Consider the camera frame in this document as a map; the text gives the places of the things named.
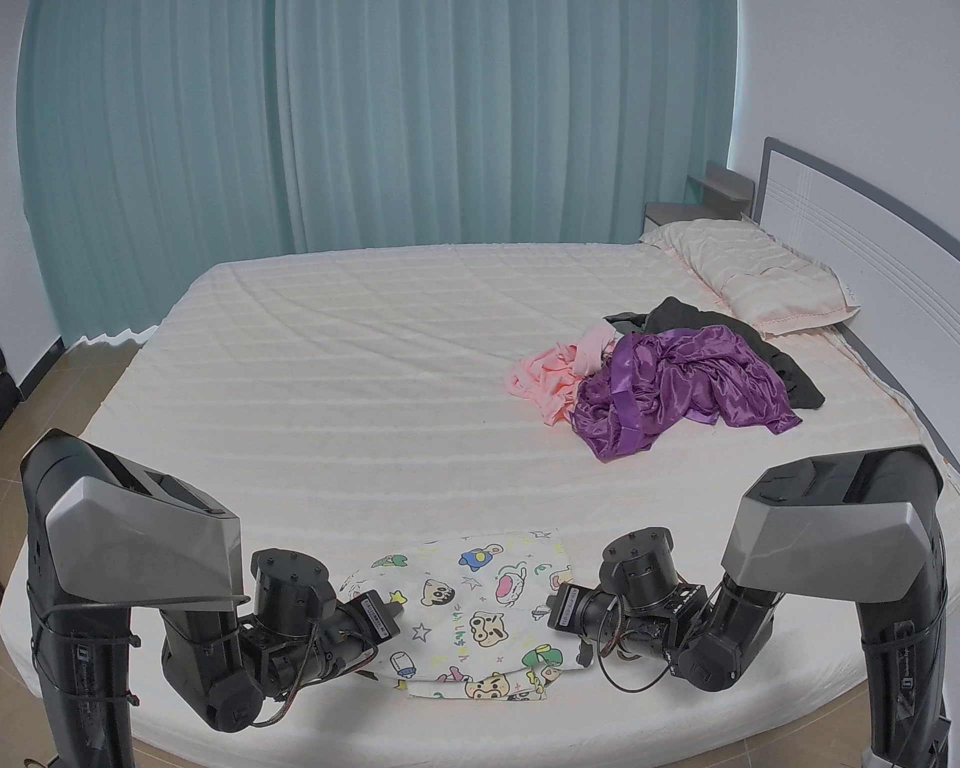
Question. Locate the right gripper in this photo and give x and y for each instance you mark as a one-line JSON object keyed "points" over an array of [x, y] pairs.
{"points": [[576, 609]]}

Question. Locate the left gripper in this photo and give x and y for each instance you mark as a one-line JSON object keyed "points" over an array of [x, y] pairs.
{"points": [[364, 622]]}

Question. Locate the white printed pyjama top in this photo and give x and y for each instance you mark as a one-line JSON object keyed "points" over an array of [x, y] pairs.
{"points": [[480, 607]]}

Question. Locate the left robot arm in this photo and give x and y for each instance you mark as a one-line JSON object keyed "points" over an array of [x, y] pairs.
{"points": [[127, 540]]}

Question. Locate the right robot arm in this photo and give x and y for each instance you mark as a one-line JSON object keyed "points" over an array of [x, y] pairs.
{"points": [[840, 525]]}

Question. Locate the bed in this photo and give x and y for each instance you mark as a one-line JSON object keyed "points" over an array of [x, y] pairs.
{"points": [[375, 375]]}

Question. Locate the pink garment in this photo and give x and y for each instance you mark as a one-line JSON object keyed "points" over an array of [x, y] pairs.
{"points": [[547, 382]]}

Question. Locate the purple satin garment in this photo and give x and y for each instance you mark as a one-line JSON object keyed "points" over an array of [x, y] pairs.
{"points": [[675, 382]]}

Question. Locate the black garment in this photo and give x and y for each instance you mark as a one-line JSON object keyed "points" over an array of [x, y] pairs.
{"points": [[682, 313]]}

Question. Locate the cream pillow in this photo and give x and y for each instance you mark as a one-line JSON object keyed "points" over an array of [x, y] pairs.
{"points": [[757, 270]]}

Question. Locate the grey bedside table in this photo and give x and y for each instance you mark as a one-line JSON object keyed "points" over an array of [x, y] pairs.
{"points": [[705, 202]]}

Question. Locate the black chest of drawers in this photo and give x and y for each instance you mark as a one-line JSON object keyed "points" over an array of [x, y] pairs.
{"points": [[6, 382]]}

